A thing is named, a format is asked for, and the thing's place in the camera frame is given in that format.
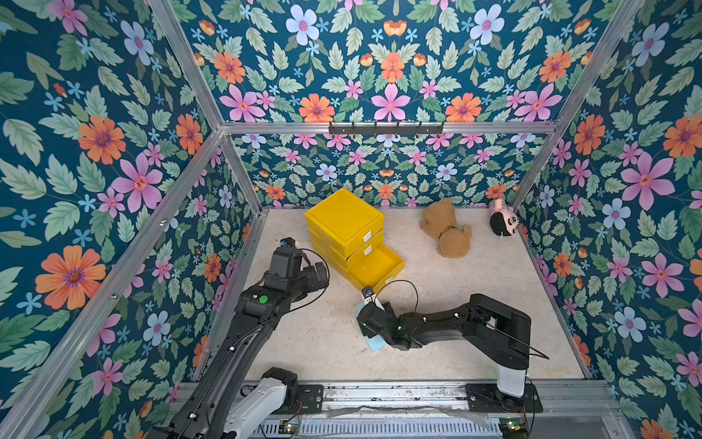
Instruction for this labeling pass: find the brown teddy bear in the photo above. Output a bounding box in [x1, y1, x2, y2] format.
[420, 199, 473, 259]

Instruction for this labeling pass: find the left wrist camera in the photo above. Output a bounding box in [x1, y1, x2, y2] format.
[280, 237, 297, 249]

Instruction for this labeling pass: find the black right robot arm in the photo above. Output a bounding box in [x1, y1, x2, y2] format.
[356, 294, 532, 399]

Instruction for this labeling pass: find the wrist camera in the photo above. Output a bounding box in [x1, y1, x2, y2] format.
[280, 237, 297, 249]
[361, 286, 382, 307]

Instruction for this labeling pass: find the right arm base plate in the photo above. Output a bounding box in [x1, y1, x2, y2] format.
[464, 382, 543, 413]

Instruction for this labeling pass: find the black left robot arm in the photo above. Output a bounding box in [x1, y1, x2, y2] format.
[149, 238, 330, 438]

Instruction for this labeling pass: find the pink black plush toy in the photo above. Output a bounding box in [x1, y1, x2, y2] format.
[488, 199, 519, 236]

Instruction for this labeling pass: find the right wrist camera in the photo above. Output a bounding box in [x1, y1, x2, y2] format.
[361, 286, 382, 307]

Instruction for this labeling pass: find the yellow bottom drawer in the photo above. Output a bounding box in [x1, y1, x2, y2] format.
[347, 244, 405, 294]

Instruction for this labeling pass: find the black wall hook rail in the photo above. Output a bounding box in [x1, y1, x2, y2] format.
[327, 122, 444, 137]

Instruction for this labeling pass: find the yellow plastic drawer cabinet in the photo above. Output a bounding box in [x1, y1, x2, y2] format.
[305, 188, 387, 281]

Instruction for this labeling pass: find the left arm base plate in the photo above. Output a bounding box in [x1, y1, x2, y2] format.
[272, 384, 325, 417]

